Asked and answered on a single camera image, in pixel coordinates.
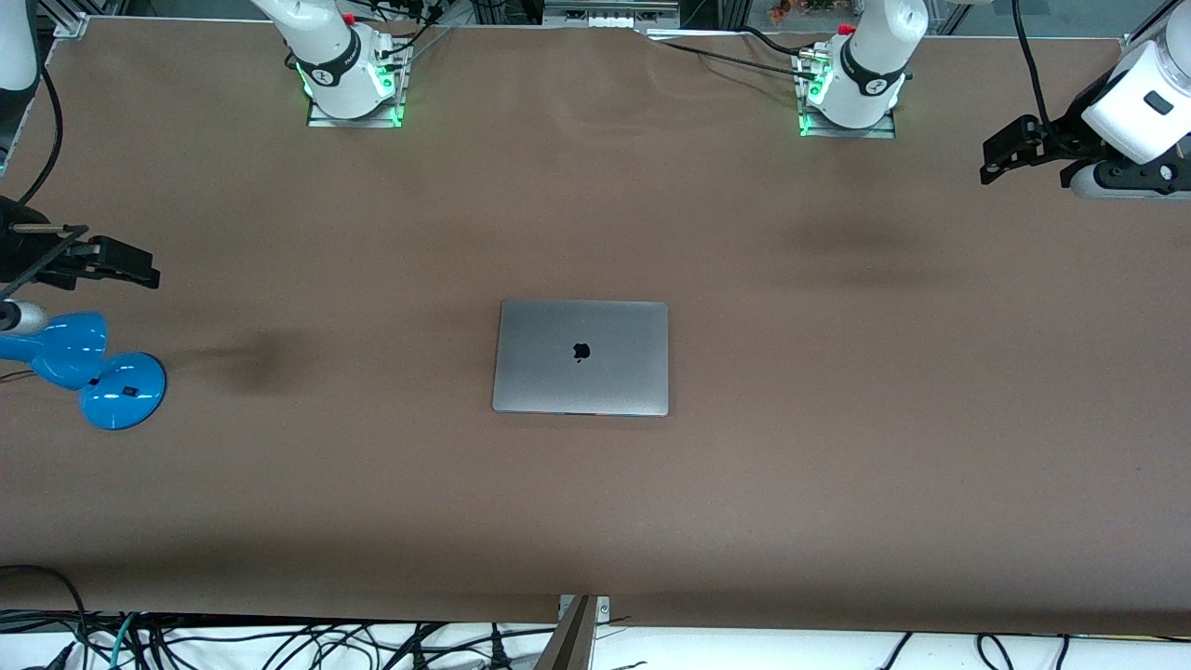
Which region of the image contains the thick black cable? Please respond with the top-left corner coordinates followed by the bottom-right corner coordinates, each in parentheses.
top-left (740, 26), bottom-right (820, 61)

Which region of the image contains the brown table cover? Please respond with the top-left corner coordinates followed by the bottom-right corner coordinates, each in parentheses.
top-left (0, 19), bottom-right (1191, 636)

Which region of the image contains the thin black cable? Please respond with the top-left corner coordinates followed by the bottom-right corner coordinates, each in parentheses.
top-left (649, 39), bottom-right (818, 77)

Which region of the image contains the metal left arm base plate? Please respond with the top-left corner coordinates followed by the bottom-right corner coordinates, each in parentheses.
top-left (798, 104), bottom-right (897, 140)

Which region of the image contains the teal floor cable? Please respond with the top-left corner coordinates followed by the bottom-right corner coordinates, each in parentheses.
top-left (104, 612), bottom-right (141, 670)

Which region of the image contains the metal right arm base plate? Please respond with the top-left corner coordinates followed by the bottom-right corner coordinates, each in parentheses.
top-left (307, 93), bottom-right (404, 129)

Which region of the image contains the grey power strip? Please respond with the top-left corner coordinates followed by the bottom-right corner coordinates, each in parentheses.
top-left (543, 0), bottom-right (681, 28)

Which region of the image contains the blue desk lamp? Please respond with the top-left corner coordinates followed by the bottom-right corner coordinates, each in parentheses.
top-left (0, 311), bottom-right (168, 431)

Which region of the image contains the silver laptop with black keyboard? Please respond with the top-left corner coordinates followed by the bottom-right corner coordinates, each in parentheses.
top-left (492, 299), bottom-right (670, 417)

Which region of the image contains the aluminium frame corner post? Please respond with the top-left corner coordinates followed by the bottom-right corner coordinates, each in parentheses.
top-left (1120, 0), bottom-right (1175, 64)
top-left (37, 0), bottom-right (90, 38)

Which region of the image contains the black looped floor cable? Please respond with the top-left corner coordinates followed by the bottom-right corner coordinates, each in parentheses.
top-left (0, 564), bottom-right (90, 657)

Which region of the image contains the metal table edge bracket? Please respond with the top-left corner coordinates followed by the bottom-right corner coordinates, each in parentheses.
top-left (556, 594), bottom-right (612, 670)

